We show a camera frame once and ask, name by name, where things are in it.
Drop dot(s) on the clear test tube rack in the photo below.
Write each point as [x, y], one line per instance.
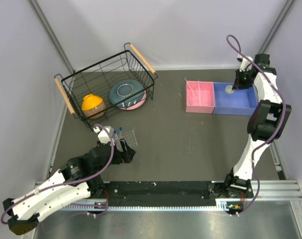
[130, 138]

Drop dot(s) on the pink plastic bin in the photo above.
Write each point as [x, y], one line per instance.
[192, 104]

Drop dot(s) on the grey slotted cable duct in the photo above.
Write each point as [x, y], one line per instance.
[218, 206]

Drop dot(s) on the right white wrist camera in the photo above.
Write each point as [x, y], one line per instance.
[245, 64]

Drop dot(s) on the black wire dish basket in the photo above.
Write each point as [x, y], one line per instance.
[100, 77]

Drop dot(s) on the yellow and brown bowl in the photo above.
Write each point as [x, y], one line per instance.
[93, 106]

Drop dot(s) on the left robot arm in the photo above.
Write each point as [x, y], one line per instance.
[80, 178]

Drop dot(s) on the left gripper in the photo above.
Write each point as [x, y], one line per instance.
[125, 157]

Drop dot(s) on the blue plastic bin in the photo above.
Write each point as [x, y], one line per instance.
[240, 102]

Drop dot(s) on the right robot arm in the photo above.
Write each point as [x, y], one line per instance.
[266, 123]

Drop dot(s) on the clear pipette long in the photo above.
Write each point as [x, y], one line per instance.
[199, 93]

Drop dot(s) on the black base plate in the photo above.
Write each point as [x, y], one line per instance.
[164, 193]

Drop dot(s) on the blue ceramic plate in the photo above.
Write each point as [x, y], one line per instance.
[124, 90]

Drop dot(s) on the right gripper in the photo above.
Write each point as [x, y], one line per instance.
[238, 84]

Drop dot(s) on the small white cup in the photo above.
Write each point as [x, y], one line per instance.
[229, 89]

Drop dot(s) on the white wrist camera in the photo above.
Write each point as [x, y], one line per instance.
[102, 135]
[245, 64]

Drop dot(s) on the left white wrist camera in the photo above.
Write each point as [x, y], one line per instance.
[102, 135]

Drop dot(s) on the pink ceramic plate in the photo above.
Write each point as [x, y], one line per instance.
[133, 103]

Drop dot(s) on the blue capped tube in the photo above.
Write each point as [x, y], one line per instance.
[120, 137]
[117, 141]

